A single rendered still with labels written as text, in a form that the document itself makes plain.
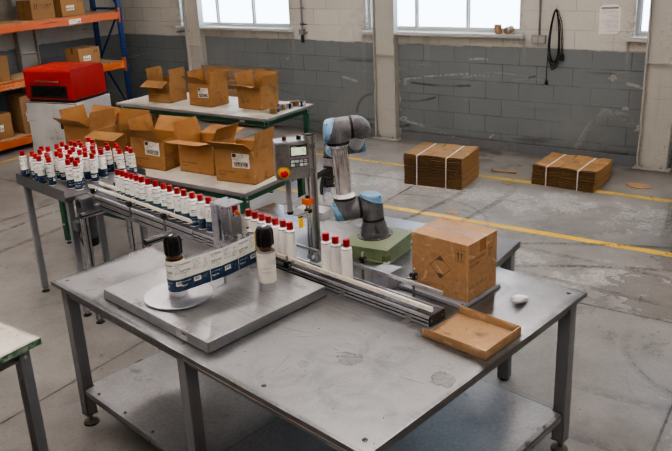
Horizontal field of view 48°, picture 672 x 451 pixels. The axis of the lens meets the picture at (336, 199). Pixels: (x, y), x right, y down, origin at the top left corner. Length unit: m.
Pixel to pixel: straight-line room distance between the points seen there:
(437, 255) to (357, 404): 0.92
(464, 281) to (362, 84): 6.65
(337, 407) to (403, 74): 7.08
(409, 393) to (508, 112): 6.45
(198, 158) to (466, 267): 2.91
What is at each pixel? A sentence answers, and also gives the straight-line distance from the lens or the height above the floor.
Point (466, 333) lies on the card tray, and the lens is 3.15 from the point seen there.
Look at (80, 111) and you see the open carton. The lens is 6.90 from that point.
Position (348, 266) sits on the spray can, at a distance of 3.45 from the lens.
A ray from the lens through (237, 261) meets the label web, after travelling 3.58.
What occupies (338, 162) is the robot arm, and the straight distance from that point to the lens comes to 3.77.
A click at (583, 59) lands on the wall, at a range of 8.56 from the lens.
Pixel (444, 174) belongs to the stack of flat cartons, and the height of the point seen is 0.14.
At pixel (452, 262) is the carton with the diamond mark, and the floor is 1.02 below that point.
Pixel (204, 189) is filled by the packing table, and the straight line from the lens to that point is 5.41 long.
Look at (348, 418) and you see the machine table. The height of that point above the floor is 0.83.
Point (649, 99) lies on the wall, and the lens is 8.41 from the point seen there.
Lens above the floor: 2.35
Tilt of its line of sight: 19 degrees down
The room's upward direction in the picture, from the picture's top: 3 degrees counter-clockwise
